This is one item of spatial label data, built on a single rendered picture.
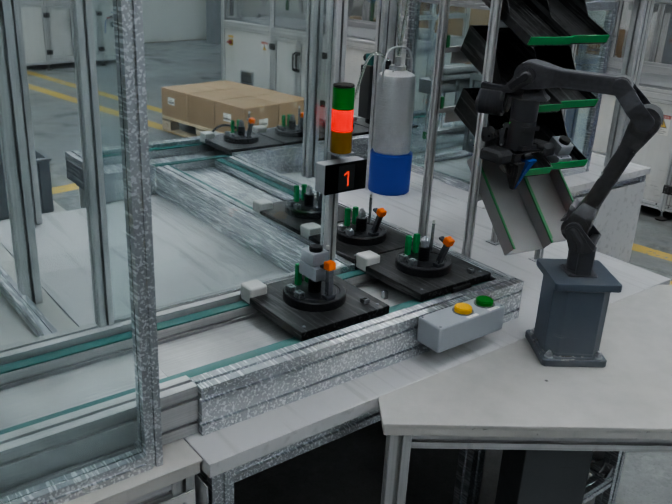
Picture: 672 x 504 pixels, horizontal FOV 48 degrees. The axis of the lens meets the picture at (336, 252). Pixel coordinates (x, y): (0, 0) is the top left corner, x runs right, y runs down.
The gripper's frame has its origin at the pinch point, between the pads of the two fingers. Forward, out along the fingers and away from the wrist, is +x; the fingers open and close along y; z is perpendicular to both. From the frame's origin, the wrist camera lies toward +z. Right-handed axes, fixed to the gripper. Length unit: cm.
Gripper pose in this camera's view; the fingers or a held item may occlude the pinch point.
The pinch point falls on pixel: (514, 174)
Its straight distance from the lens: 173.1
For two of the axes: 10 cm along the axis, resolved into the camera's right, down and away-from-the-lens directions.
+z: -6.1, -3.4, 7.2
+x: -0.6, 9.2, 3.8
